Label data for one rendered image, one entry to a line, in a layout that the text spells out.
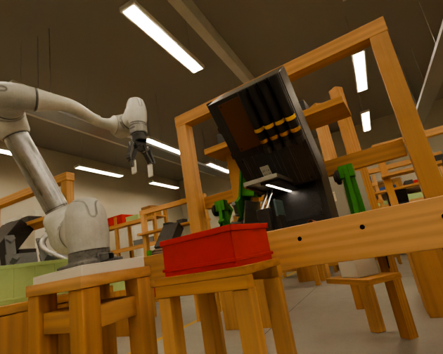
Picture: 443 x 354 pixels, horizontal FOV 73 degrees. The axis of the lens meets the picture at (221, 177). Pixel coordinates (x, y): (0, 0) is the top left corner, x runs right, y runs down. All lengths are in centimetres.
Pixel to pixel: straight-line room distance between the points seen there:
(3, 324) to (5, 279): 21
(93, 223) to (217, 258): 56
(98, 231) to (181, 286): 45
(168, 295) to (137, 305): 28
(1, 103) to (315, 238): 130
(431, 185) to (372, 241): 68
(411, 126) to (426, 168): 22
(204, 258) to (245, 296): 18
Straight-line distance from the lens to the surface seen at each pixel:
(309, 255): 116
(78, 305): 113
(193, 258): 98
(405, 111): 180
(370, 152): 185
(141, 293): 128
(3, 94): 147
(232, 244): 88
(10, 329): 161
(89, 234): 126
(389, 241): 111
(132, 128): 163
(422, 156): 174
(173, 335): 104
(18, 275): 173
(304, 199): 157
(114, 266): 123
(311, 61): 202
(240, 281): 86
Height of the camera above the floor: 83
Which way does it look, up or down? 15 degrees up
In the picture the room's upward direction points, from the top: 10 degrees counter-clockwise
